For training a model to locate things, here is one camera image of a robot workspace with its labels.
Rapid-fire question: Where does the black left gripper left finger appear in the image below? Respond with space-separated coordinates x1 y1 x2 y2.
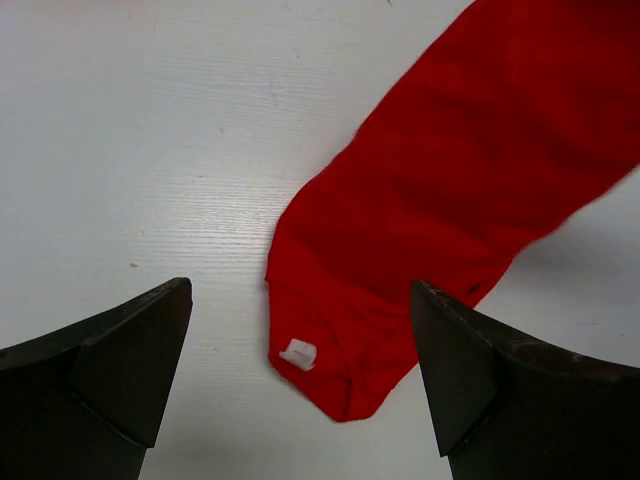
1 277 193 480

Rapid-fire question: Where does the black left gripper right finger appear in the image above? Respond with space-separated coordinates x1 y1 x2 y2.
410 281 639 480

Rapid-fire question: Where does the red t shirt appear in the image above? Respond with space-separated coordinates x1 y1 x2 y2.
266 1 639 422

